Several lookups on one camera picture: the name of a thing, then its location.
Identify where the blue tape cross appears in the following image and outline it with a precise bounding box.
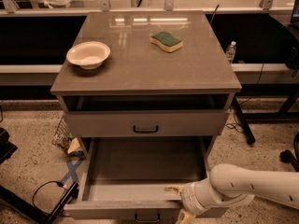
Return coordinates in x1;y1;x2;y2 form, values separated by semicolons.
61;159;83;184

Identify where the green yellow sponge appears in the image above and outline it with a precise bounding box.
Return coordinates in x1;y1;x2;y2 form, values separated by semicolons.
150;32;183;53

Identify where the black office chair base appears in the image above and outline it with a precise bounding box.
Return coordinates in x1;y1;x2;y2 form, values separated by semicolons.
279;133;299;172

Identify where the clear water bottle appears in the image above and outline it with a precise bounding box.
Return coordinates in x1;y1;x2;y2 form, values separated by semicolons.
225;41;236;63

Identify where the white plastic bowl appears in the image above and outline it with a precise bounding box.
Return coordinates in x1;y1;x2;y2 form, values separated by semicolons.
66;41;110;70

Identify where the grey drawer cabinet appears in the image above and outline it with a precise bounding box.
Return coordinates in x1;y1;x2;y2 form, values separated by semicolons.
50;10;243;173

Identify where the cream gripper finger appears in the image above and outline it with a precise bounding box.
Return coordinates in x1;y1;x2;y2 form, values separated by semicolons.
176;209;195;224
164;186;183;194

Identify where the black cable on floor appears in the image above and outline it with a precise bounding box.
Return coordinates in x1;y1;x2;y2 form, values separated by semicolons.
32;180;78;217

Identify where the grey top drawer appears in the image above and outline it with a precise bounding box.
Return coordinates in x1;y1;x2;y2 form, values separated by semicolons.
65;94;228;137

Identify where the black table leg left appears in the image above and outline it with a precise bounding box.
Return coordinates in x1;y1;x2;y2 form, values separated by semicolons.
0;181;80;224

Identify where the black table leg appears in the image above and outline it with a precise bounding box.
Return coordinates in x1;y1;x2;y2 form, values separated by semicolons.
0;181;80;224
232;97;255;145

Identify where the grey drawer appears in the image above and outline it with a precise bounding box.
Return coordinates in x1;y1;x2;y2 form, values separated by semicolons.
64;135;216;223
65;94;228;137

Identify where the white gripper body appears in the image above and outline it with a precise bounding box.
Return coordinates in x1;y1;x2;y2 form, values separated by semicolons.
180;178;254;216

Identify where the black table leg right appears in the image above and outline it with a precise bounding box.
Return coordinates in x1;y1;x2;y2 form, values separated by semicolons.
232;97;255;145

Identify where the wire mesh basket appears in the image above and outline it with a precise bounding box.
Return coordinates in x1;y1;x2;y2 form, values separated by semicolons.
52;118;83;157

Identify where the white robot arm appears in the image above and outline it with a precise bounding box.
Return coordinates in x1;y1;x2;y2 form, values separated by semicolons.
165;163;299;224

